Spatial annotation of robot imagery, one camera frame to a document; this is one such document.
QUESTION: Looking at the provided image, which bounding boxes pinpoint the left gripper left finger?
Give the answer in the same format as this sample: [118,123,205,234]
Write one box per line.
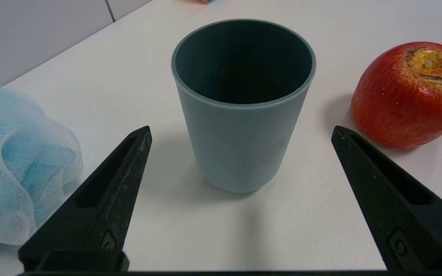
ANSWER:
[18,126,152,269]

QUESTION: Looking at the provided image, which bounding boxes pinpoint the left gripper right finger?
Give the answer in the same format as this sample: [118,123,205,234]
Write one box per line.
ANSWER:
[331,126,442,272]

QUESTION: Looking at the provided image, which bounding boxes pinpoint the teal plastic cup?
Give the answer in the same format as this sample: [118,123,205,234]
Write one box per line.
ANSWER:
[171,19,317,193]

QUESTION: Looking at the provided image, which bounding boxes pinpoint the light blue bath loofah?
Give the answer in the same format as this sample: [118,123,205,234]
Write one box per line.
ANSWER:
[0,84,83,259]

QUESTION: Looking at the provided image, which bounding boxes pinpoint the red apple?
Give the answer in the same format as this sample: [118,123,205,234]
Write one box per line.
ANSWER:
[351,41,442,149]

